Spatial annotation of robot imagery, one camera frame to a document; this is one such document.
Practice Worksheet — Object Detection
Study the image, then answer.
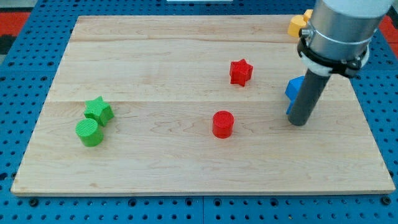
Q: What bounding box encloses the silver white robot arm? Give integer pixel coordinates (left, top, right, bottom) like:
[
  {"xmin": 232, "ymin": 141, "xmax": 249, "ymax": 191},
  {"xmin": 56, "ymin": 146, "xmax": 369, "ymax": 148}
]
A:
[{"xmin": 300, "ymin": 0, "xmax": 393, "ymax": 60}]

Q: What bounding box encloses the wooden board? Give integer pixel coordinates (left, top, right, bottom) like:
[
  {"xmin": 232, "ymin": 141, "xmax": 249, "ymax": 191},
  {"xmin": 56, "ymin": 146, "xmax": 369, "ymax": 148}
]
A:
[{"xmin": 11, "ymin": 15, "xmax": 395, "ymax": 197}]

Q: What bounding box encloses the red cylinder block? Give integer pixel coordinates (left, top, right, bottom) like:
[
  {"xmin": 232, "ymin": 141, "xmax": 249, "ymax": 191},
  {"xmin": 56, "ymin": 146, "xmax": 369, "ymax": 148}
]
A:
[{"xmin": 212, "ymin": 110, "xmax": 234, "ymax": 139}]

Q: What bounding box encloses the red star block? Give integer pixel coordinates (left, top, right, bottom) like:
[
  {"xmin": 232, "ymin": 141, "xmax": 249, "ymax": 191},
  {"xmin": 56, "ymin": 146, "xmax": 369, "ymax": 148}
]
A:
[{"xmin": 229, "ymin": 58, "xmax": 253, "ymax": 86}]

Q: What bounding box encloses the blue block lower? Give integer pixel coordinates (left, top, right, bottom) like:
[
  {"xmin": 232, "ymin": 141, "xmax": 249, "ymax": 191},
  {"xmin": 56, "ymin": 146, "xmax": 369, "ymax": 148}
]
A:
[{"xmin": 286, "ymin": 100, "xmax": 294, "ymax": 115}]

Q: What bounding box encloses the blue block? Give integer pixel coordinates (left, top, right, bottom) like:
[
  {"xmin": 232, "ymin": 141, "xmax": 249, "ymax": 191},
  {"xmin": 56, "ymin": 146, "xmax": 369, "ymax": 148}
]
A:
[
  {"xmin": 285, "ymin": 76, "xmax": 305, "ymax": 101},
  {"xmin": 286, "ymin": 100, "xmax": 294, "ymax": 115}
]

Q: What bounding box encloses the blue block upper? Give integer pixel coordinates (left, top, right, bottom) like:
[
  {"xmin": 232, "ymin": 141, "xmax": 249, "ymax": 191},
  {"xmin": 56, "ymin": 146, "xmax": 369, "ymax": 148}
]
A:
[{"xmin": 285, "ymin": 76, "xmax": 305, "ymax": 101}]

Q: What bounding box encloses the green star block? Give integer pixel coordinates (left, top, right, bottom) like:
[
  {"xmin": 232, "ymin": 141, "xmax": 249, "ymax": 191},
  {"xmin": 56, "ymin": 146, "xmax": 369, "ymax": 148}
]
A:
[{"xmin": 84, "ymin": 96, "xmax": 114, "ymax": 127}]

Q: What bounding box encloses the green cylinder block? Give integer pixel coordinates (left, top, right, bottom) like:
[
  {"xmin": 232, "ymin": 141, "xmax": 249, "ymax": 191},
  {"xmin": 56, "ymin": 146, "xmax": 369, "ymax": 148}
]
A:
[{"xmin": 75, "ymin": 118, "xmax": 104, "ymax": 147}]

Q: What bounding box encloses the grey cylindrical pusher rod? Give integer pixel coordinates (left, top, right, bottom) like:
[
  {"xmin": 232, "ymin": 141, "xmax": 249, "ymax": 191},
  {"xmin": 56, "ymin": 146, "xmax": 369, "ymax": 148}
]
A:
[{"xmin": 288, "ymin": 69, "xmax": 330, "ymax": 126}]

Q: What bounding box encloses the yellow block front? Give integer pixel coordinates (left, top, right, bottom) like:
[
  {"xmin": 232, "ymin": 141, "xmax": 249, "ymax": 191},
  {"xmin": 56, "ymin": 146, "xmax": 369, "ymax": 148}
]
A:
[{"xmin": 287, "ymin": 15, "xmax": 307, "ymax": 37}]

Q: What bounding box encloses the yellow block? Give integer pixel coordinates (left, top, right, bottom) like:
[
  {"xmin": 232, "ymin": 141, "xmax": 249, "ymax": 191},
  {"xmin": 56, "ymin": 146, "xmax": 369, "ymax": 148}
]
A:
[
  {"xmin": 303, "ymin": 9, "xmax": 313, "ymax": 22},
  {"xmin": 287, "ymin": 15, "xmax": 307, "ymax": 37}
]

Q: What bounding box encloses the yellow block rear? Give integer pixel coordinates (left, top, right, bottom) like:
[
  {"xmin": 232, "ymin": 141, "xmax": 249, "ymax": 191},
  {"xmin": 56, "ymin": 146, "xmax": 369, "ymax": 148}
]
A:
[{"xmin": 303, "ymin": 9, "xmax": 313, "ymax": 22}]

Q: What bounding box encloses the black clamp ring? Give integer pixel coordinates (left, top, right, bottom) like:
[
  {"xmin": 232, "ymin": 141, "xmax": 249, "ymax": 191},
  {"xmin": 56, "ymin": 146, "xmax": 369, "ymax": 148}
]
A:
[{"xmin": 297, "ymin": 36, "xmax": 369, "ymax": 78}]

